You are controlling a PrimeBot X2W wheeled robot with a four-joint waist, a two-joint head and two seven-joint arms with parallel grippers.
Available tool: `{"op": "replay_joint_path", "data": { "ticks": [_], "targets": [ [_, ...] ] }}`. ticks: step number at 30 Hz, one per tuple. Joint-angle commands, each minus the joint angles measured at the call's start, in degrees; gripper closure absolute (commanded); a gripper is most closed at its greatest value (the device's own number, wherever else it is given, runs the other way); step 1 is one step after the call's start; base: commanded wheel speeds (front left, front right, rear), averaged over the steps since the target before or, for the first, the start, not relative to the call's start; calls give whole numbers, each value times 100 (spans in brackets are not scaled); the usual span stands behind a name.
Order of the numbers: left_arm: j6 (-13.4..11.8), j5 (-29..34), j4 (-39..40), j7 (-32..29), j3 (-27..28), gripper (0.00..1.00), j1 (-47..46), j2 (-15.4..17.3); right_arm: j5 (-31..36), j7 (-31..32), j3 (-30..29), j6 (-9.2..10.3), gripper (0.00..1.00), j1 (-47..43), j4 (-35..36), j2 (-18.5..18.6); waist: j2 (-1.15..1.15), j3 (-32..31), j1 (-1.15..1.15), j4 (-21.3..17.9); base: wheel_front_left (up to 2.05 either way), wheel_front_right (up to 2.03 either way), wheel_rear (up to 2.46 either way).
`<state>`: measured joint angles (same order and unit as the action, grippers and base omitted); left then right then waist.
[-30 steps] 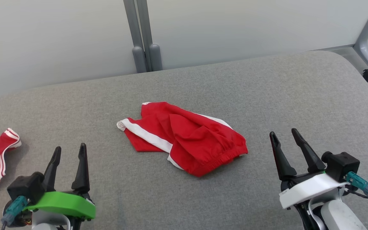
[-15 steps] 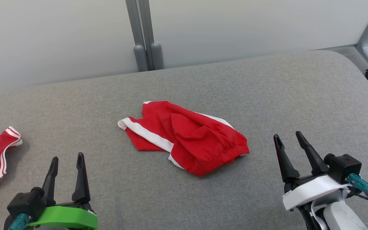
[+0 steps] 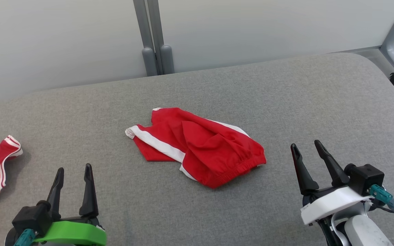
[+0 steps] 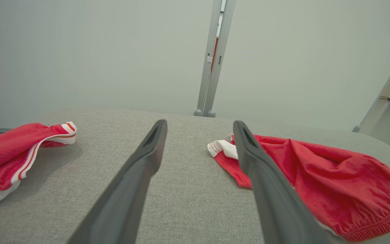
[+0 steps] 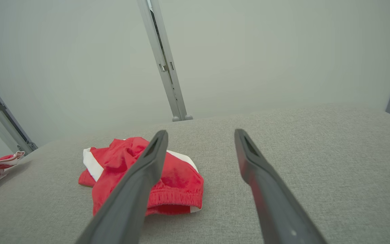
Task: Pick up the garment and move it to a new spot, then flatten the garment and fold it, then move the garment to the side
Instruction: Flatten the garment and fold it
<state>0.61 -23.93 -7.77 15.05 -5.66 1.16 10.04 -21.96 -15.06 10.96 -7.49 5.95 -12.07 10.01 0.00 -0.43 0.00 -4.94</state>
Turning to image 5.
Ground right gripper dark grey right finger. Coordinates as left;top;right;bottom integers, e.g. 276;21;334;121
234;129;327;244

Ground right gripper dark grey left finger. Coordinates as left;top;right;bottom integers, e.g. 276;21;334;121
76;130;169;244

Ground red shorts with white trim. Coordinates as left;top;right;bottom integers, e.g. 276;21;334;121
79;137;204;216

